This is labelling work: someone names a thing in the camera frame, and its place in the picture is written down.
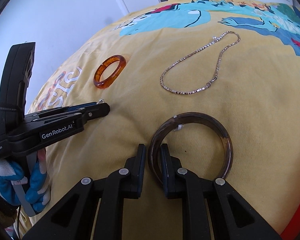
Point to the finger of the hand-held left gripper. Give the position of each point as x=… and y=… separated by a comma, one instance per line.
x=65, y=110
x=97, y=112

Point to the yellow printed blanket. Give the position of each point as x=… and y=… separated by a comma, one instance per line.
x=140, y=105

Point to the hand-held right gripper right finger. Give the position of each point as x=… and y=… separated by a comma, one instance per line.
x=165, y=170

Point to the person's left hand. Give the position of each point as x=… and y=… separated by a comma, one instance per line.
x=37, y=187

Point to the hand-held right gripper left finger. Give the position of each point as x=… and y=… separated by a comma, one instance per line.
x=140, y=170

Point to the dark brown bangle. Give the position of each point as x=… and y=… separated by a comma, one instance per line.
x=226, y=150

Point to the amber bangle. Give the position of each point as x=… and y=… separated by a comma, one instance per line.
x=115, y=76

